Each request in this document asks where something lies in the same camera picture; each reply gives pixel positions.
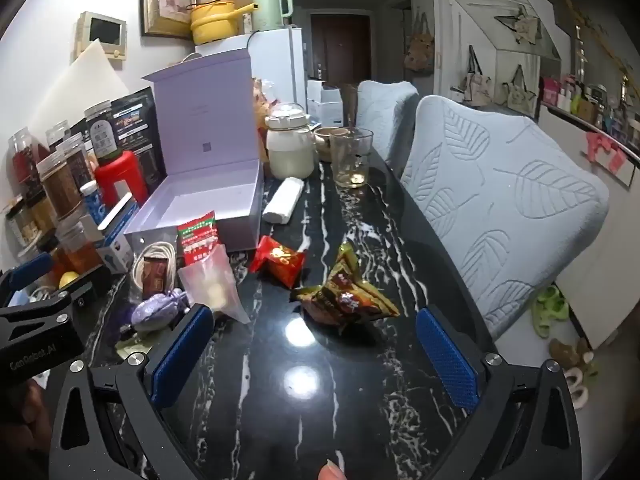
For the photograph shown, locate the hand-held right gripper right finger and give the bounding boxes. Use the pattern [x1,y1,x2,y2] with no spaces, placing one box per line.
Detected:
[416,306,583,480]

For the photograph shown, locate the dark-label clear jar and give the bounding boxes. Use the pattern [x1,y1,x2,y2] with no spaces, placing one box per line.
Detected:
[84,101,121,161]

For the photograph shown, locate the wall intercom monitor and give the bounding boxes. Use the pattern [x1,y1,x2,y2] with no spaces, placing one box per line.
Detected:
[75,11,127,66]

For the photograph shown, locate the red green snack packet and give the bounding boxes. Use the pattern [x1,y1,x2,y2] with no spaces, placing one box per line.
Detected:
[176,211,223,267]

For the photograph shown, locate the pink paper cutout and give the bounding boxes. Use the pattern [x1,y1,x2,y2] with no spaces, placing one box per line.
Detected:
[585,131,628,173]

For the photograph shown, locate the red gold-print snack packet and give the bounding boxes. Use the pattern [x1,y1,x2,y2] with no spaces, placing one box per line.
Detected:
[248,235,307,289]

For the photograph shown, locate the brown ceramic bowl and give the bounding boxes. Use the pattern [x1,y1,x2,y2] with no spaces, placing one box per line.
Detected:
[313,127,346,163]

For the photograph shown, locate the clear glass cup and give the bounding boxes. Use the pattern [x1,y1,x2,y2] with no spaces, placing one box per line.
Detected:
[328,128,375,189]

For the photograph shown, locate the brown gold snack packet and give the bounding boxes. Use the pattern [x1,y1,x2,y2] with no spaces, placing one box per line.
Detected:
[290,242,401,336]

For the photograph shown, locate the orange printed snack bag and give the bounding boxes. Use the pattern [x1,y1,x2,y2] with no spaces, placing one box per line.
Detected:
[251,77,281,146]

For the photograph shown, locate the translucent zip bag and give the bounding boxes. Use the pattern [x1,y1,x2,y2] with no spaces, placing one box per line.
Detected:
[177,245,251,325]

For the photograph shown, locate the white coiled cable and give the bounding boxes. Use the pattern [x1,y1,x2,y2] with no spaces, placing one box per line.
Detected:
[131,241,178,291]

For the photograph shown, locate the person's left hand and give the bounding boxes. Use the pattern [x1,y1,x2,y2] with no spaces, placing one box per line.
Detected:
[10,382,51,461]

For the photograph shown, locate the clear plastic jar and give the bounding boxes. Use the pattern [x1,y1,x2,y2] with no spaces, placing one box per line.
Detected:
[46,120,73,153]
[55,137,93,188]

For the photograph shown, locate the brown plush slippers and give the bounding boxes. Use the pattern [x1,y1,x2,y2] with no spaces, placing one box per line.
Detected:
[549,337,596,376]

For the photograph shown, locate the black printed bag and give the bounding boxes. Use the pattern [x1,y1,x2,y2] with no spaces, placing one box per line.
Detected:
[82,86,168,181]

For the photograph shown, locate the brown patterned tote bag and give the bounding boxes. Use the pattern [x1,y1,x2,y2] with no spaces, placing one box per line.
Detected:
[404,10,436,77]

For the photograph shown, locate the star-shaped bag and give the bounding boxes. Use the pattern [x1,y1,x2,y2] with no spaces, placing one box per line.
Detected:
[494,4,543,56]

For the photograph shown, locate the small brown sachet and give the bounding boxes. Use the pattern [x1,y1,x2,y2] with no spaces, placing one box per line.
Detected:
[142,255,168,295]

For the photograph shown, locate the brown-filled jar white lid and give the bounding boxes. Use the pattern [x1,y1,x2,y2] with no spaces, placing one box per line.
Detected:
[36,152,83,221]

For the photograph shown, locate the cream lidded jug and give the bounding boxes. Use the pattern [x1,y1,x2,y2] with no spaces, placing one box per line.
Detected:
[264,102,316,179]

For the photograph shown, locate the blue white carton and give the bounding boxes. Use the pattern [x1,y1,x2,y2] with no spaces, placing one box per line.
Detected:
[92,192,141,273]

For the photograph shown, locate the pale green kettle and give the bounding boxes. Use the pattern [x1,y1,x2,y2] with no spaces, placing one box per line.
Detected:
[250,0,293,32]

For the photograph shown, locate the small glass jar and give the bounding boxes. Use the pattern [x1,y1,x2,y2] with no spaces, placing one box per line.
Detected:
[5,200,43,246]

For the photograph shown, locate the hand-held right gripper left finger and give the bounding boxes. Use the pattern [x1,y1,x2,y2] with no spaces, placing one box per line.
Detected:
[47,304,216,480]

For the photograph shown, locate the row of shelf bottles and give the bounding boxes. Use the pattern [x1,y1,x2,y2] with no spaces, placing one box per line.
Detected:
[540,75,640,146]

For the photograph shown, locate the lavender gift box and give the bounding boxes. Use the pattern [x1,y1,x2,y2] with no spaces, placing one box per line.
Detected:
[124,50,265,261]

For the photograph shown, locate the dark brown door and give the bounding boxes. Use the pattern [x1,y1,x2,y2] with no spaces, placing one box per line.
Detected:
[310,12,372,86]

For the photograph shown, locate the amber honey jar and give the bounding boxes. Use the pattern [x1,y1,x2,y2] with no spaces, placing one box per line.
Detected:
[55,220,103,273]

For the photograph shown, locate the clear jar red contents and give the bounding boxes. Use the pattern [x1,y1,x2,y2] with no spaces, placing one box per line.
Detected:
[10,127,51,201]

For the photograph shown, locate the yellow enamel pot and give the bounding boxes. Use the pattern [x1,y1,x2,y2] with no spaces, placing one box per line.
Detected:
[187,0,258,46]

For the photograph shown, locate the white fridge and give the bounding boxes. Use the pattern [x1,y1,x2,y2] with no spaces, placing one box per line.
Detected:
[195,26,307,126]

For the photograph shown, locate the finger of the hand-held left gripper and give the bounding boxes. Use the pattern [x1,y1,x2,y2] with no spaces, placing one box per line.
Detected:
[0,266,113,333]
[0,252,53,306]

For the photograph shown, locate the blue bottle white cap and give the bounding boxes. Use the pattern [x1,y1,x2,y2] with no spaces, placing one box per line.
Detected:
[80,180,108,226]

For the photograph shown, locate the green slippers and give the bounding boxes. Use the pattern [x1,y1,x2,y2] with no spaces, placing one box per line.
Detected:
[530,285,571,338]

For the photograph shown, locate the quilted leaf-pattern chair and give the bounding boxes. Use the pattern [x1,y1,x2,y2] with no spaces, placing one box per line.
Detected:
[355,80,421,166]
[400,95,611,341]

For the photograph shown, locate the beige tote bag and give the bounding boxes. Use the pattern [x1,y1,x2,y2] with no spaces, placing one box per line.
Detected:
[502,65,542,115]
[450,45,493,107]

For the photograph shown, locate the white cardboard boxes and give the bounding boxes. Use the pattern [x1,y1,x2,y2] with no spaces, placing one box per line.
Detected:
[306,80,346,128]

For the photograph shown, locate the purple wrapped candy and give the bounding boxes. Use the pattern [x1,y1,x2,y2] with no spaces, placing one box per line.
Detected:
[130,289,191,332]

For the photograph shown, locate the white foam board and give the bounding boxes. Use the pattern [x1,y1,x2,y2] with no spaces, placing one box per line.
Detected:
[22,37,133,136]

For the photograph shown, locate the white slipper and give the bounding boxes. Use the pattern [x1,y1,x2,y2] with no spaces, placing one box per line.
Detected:
[562,367,591,411]

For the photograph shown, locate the red plastic canister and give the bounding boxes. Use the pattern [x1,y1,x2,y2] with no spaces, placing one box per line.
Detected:
[94,150,151,208]

